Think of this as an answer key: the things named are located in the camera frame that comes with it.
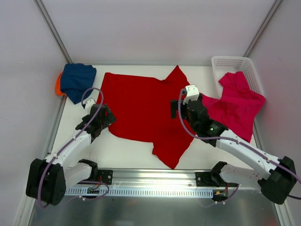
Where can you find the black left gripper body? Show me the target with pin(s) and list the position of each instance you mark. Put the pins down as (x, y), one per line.
(107, 115)

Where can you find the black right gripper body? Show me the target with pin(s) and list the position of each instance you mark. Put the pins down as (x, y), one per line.
(177, 108)

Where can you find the red t shirt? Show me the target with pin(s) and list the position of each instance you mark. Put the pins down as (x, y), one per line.
(142, 108)

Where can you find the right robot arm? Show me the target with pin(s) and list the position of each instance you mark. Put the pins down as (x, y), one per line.
(276, 190)

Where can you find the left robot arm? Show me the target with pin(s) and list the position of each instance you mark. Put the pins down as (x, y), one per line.
(50, 177)

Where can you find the blue t shirt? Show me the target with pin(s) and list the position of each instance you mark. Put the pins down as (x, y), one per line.
(76, 79)

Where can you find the pink t shirt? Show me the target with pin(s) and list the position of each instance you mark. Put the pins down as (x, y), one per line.
(238, 106)

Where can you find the white perforated plastic basket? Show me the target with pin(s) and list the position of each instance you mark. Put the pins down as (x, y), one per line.
(232, 64)

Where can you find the orange t shirt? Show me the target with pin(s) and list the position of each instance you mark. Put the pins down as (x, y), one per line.
(58, 86)

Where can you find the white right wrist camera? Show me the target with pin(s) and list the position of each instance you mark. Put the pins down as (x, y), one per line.
(191, 94)

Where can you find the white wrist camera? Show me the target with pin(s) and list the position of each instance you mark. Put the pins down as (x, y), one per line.
(87, 104)
(191, 94)

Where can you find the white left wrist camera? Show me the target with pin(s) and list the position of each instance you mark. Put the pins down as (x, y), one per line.
(87, 104)

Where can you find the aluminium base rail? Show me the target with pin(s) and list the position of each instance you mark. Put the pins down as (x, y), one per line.
(152, 176)

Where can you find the white slotted cable duct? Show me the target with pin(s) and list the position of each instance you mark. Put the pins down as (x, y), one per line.
(140, 192)

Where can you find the left aluminium corner post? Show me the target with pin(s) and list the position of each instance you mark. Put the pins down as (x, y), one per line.
(53, 30)

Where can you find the aluminium corner post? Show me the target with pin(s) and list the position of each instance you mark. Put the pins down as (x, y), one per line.
(266, 21)
(53, 30)

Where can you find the right aluminium corner post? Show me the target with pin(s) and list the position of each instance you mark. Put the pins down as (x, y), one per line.
(266, 21)

